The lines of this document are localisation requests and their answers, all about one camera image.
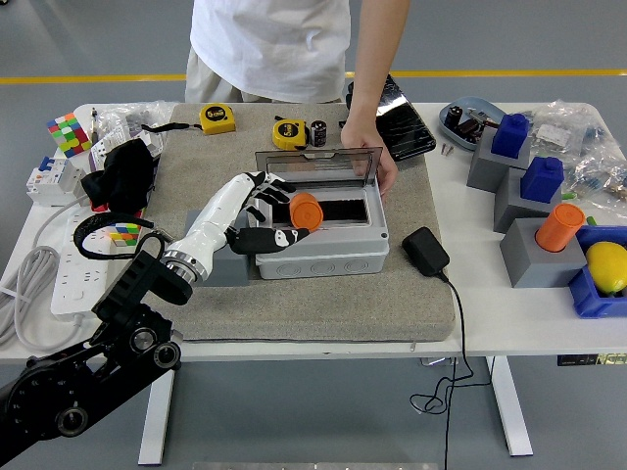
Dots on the person's left hand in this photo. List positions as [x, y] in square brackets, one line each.
[365, 137]

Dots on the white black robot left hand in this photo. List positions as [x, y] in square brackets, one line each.
[215, 220]

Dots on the orange cylinder battery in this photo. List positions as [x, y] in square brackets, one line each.
[306, 213]
[558, 227]

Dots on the grey junction box clear lid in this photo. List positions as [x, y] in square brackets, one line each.
[318, 254]

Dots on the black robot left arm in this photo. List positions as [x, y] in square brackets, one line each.
[73, 382]

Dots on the person's left forearm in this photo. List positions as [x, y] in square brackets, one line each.
[377, 73]

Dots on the black device stand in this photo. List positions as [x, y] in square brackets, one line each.
[349, 98]

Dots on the black cylinder capacitor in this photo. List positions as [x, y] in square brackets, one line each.
[318, 133]

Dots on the grey holder block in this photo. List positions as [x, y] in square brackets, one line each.
[509, 201]
[230, 269]
[524, 259]
[485, 166]

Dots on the yellow tape measure chrome face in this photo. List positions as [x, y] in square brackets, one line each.
[289, 134]

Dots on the small black capacitor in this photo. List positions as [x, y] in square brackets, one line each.
[453, 114]

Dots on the small colourful puzzle cube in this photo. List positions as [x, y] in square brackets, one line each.
[125, 236]

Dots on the yellow square tape measure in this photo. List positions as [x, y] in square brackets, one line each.
[218, 120]

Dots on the black cloth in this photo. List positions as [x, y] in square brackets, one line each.
[122, 176]

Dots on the brown capacitor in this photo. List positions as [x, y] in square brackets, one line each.
[469, 128]

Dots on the blue-grey dish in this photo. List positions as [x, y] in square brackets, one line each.
[470, 104]

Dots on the grey-brown mat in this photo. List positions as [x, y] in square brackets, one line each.
[294, 308]

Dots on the black power adapter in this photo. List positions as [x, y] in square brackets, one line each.
[425, 252]

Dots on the person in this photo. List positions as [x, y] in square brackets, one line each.
[269, 49]

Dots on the blue bottle-shaped block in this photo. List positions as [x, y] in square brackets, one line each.
[510, 137]
[541, 181]

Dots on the white power strip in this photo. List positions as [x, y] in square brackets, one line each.
[81, 284]

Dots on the large colourful puzzle cube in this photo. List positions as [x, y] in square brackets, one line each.
[68, 134]

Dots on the white circuit breaker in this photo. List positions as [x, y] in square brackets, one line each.
[49, 181]

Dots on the clear plastic parts bag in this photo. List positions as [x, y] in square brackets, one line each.
[563, 127]
[597, 176]

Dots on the white table leg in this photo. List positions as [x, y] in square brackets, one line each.
[157, 416]
[509, 406]

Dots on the blue plastic bin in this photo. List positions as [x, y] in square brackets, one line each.
[588, 294]

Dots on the yellow lemon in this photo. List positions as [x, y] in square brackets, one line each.
[607, 267]

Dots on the black desk controller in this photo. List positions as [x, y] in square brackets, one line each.
[588, 360]

